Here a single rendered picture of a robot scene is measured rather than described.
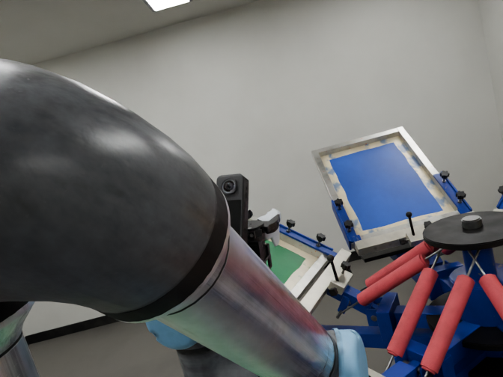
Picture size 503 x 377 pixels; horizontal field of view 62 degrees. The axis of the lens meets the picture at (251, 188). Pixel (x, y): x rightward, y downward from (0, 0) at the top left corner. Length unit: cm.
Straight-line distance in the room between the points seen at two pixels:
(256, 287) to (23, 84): 18
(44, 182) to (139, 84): 461
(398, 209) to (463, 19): 326
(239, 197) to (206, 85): 405
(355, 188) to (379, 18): 281
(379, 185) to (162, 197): 227
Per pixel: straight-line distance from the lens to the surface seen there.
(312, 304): 159
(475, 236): 147
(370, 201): 235
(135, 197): 18
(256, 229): 65
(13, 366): 30
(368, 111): 479
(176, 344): 50
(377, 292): 161
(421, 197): 237
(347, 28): 482
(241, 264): 26
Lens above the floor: 184
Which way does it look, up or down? 9 degrees down
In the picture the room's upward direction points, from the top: 15 degrees counter-clockwise
